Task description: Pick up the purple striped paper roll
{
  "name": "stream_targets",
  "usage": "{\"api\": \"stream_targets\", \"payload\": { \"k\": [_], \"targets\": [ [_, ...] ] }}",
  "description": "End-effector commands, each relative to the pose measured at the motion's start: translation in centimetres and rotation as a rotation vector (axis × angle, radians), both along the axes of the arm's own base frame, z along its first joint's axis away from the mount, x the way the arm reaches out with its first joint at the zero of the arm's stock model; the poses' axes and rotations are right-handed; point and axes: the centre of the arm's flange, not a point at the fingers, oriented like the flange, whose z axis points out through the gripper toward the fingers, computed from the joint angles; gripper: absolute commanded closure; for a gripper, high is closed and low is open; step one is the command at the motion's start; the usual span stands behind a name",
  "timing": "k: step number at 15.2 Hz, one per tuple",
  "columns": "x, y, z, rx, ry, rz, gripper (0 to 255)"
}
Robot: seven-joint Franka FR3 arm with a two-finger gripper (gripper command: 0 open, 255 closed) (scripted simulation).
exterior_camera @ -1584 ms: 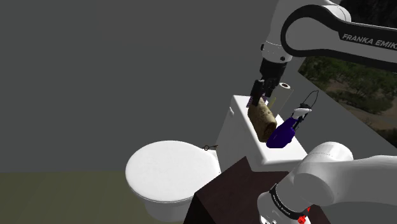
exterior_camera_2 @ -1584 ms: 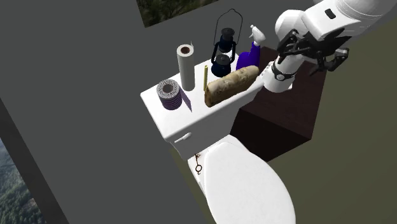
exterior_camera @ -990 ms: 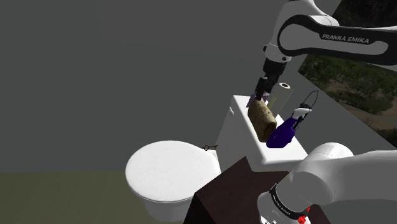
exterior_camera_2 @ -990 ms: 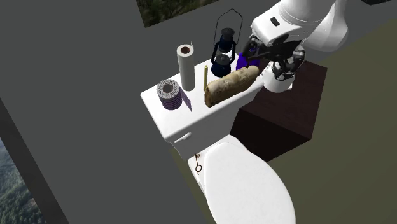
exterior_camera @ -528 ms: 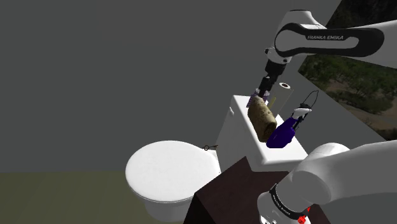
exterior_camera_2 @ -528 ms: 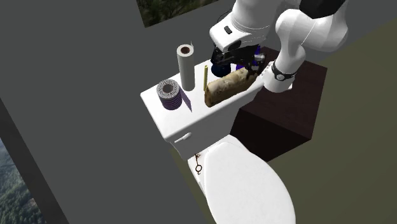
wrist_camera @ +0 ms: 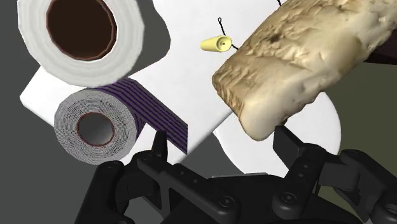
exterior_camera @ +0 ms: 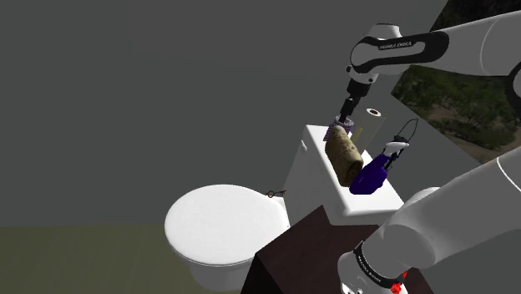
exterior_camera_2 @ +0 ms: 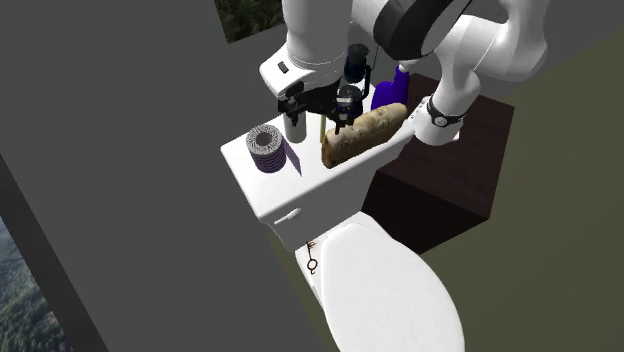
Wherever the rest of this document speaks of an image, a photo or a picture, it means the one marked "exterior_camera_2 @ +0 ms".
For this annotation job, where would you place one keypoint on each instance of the purple striped toilet paper roll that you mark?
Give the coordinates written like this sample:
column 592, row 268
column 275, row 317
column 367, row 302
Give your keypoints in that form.
column 267, row 153

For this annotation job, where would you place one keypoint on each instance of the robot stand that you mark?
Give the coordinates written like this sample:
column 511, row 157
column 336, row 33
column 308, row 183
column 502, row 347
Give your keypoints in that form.
column 438, row 185

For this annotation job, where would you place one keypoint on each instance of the dark blue mug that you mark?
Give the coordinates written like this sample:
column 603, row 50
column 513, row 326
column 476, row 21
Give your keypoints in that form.
column 356, row 66

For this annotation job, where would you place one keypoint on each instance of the white toilet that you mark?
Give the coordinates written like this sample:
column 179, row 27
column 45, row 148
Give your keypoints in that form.
column 390, row 292

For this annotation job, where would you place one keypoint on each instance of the window with trees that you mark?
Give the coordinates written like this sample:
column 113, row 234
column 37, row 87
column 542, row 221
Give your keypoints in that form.
column 246, row 17
column 27, row 312

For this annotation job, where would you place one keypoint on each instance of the blue spray bottle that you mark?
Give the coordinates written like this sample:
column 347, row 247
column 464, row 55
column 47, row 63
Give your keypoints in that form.
column 387, row 92

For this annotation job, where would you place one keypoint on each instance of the white cylinder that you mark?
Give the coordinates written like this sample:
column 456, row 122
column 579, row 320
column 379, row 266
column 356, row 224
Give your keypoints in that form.
column 295, row 134

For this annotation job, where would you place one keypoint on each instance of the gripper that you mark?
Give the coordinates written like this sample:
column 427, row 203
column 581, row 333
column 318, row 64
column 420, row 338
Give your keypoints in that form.
column 319, row 95

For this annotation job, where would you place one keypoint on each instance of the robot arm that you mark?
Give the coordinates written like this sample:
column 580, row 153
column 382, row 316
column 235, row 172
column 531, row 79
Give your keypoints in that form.
column 487, row 48

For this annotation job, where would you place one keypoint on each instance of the yellow-green stick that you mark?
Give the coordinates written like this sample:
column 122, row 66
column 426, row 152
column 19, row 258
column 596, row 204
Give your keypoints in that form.
column 322, row 129

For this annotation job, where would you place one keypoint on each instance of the brown bread loaf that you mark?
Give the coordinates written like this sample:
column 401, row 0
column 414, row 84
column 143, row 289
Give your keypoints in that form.
column 358, row 136

